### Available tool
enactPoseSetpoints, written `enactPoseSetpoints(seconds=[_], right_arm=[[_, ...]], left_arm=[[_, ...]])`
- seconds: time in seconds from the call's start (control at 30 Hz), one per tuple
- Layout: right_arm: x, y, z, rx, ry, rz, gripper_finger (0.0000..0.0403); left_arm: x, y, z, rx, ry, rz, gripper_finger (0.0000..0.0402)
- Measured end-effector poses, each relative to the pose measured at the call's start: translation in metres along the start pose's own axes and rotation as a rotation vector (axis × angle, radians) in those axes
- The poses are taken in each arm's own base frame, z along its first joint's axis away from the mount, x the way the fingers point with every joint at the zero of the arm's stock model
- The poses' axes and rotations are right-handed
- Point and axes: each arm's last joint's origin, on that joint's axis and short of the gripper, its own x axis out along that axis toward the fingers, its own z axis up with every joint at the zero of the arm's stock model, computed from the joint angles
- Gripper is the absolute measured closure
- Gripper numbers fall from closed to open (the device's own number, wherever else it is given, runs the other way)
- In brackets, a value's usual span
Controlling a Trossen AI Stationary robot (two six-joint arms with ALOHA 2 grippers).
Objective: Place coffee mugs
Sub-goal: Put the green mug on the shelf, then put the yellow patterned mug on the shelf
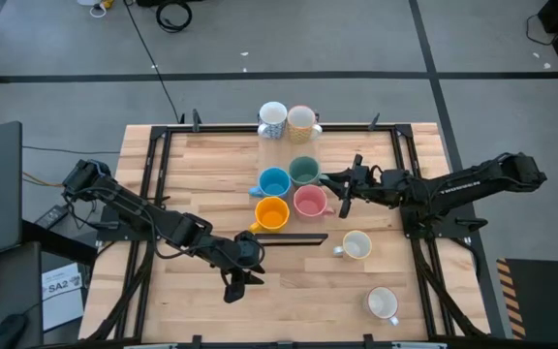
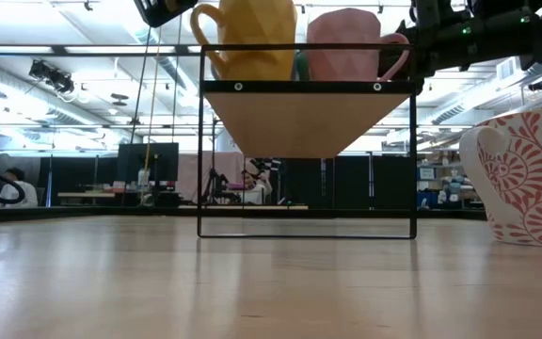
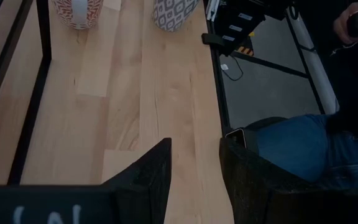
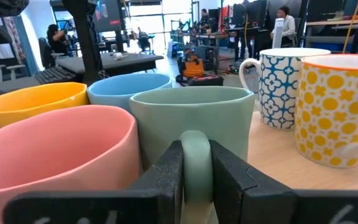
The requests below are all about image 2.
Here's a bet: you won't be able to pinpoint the yellow hanging cord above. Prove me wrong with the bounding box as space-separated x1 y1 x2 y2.
141 25 162 199

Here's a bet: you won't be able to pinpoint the yellow faceted mug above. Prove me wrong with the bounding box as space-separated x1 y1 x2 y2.
189 0 299 82

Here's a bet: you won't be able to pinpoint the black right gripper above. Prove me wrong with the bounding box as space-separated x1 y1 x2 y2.
406 23 441 93

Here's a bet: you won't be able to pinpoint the person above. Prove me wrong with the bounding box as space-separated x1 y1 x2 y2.
241 159 273 204
0 167 40 208

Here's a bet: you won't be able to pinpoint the pink faceted mug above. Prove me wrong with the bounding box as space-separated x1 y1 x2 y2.
306 8 411 82

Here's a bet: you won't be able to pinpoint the storage shelving with supplies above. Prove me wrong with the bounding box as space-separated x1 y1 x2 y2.
416 162 486 211

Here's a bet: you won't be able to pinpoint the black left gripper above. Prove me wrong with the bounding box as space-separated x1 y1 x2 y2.
132 0 199 28

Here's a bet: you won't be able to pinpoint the background wooden table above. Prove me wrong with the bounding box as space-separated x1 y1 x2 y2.
178 203 309 211

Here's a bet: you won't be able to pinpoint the black partition panels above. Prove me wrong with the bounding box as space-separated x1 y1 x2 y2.
278 155 413 211

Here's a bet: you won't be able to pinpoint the black aluminium table frame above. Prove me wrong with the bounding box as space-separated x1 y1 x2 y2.
0 204 488 226

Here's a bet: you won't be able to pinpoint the white mug orange leaf pattern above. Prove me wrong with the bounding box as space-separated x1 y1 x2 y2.
458 106 542 250

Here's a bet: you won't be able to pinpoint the pink partition screen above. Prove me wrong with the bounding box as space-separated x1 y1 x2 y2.
178 151 253 203

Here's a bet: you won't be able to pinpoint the wooden shelf black metal frame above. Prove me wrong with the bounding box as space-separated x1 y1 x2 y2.
197 43 419 240

